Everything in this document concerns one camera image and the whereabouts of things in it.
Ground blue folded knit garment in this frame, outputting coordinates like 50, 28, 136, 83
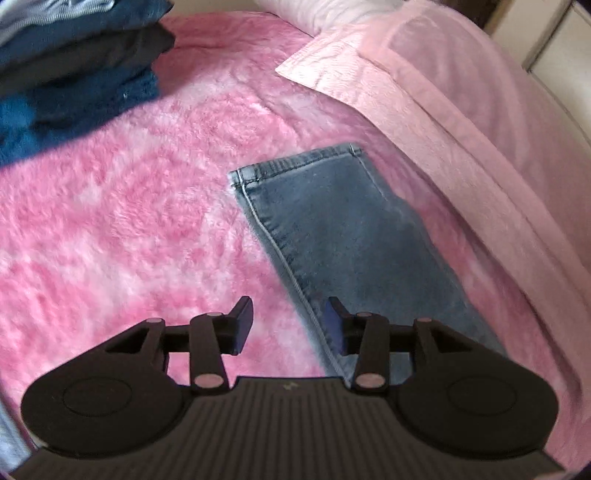
0, 68, 160, 168

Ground black folded garment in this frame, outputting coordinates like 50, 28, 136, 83
0, 23, 176, 99

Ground pink fuzzy blanket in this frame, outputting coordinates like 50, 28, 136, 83
0, 13, 573, 467

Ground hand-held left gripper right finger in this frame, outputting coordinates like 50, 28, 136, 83
325, 296, 505, 393

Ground light blue striped folded garment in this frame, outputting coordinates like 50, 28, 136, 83
0, 0, 118, 46

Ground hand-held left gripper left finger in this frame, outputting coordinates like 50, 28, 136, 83
105, 296, 254, 395

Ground dark blue folded garment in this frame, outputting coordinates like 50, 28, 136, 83
0, 0, 174, 71

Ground white pillow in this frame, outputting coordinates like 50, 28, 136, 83
254, 0, 407, 34

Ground light pink quilt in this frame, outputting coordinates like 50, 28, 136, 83
276, 0, 591, 472

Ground blue denim jeans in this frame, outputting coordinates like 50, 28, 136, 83
229, 144, 508, 380

